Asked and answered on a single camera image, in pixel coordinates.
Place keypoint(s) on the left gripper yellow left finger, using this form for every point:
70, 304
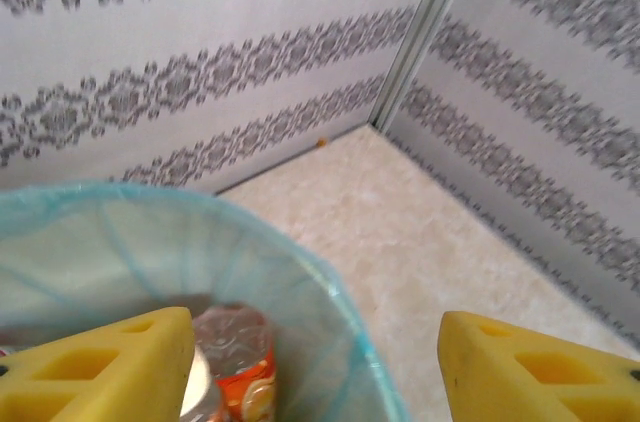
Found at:
90, 377

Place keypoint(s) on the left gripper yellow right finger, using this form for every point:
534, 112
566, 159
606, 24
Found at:
550, 382

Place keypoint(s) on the orange juice bottle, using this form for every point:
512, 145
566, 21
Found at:
247, 382

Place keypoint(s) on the teal plastic bin liner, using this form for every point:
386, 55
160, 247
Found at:
150, 242

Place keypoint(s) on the aluminium frame post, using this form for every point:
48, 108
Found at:
425, 32

